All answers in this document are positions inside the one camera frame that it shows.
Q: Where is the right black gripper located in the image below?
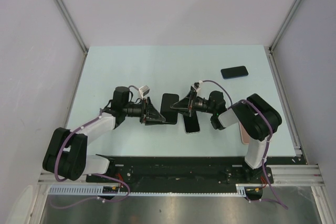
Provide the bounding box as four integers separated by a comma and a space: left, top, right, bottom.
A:
171, 90, 215, 116

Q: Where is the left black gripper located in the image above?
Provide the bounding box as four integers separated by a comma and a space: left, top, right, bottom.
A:
123, 97, 165, 125

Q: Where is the black phone case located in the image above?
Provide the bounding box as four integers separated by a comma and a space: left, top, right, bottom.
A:
160, 93, 179, 125

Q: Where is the black teal phone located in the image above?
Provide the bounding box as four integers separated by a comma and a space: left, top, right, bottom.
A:
183, 113, 201, 133

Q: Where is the clear phone case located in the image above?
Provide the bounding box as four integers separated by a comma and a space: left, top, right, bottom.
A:
183, 113, 202, 135

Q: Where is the dark blue phone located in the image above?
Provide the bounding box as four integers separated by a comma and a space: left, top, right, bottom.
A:
220, 66, 249, 79

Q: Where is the pink phone case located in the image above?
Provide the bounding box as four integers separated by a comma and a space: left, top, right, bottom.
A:
238, 123, 250, 145

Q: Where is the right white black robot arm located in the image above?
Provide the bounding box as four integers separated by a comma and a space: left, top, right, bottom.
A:
171, 91, 282, 183

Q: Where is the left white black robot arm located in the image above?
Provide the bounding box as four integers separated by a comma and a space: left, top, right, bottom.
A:
42, 86, 166, 182

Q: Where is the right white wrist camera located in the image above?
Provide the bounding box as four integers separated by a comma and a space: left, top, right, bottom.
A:
191, 80, 203, 93

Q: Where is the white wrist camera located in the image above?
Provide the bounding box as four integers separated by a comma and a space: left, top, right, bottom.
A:
138, 86, 150, 99
191, 80, 203, 93

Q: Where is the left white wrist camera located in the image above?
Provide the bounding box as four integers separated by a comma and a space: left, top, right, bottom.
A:
138, 86, 150, 99

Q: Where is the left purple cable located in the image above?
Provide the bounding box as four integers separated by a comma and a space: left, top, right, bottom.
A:
49, 84, 131, 210

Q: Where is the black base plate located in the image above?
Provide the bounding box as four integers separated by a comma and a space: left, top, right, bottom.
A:
86, 155, 308, 185

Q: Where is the right aluminium frame post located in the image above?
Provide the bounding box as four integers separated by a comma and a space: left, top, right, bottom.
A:
270, 0, 319, 53

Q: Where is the aluminium frame post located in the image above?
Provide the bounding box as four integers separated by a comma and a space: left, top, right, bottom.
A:
39, 0, 89, 55
270, 0, 319, 53

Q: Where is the white slotted cable duct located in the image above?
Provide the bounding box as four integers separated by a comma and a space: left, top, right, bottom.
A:
49, 184, 262, 197

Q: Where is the aluminium front rail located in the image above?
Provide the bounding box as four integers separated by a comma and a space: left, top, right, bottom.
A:
38, 169, 87, 184

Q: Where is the left aluminium frame post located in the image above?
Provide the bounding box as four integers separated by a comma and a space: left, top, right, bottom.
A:
39, 0, 89, 55

